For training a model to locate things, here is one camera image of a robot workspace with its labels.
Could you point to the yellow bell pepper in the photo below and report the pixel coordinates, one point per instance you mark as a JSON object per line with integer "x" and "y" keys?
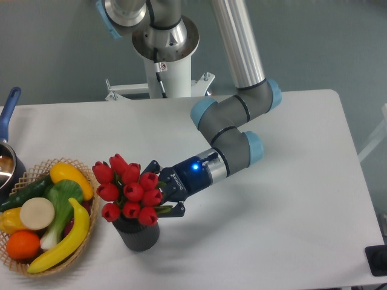
{"x": 11, "y": 221}

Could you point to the red fruit under banana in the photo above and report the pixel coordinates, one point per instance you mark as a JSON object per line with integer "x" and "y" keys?
{"x": 69, "y": 225}

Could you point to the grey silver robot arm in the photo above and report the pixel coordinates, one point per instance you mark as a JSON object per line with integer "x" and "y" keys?
{"x": 166, "y": 40}

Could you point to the blue handled saucepan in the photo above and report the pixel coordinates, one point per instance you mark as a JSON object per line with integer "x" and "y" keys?
{"x": 12, "y": 167}

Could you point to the red tulip bouquet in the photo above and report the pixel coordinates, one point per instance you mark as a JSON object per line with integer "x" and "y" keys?
{"x": 130, "y": 190}

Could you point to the yellow banana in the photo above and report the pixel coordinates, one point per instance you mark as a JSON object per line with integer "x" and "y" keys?
{"x": 68, "y": 245}

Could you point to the black device at edge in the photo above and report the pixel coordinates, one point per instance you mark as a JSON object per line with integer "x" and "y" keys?
{"x": 376, "y": 257}

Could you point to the white metal frame right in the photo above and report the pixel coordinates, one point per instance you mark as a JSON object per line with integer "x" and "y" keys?
{"x": 374, "y": 139}

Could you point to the green bok choy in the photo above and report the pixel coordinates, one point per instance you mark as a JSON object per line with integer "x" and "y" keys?
{"x": 59, "y": 194}

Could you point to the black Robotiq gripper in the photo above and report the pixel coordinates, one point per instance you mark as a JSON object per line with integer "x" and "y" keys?
{"x": 181, "y": 181}

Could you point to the woven wicker basket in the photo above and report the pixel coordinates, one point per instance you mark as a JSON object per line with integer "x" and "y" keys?
{"x": 31, "y": 175}

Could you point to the dark grey ribbed vase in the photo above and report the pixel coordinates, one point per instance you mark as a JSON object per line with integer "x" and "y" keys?
{"x": 137, "y": 237}

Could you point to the green cucumber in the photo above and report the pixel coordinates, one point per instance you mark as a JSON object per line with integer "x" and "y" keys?
{"x": 35, "y": 189}

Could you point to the orange fruit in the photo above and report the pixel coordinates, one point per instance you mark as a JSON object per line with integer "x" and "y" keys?
{"x": 23, "y": 245}

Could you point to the beige round slice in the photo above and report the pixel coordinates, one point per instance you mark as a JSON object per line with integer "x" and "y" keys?
{"x": 37, "y": 213}

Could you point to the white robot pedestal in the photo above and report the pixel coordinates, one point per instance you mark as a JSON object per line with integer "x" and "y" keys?
{"x": 165, "y": 80}

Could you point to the yellow squash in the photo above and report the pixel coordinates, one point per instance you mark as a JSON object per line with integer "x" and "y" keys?
{"x": 64, "y": 171}

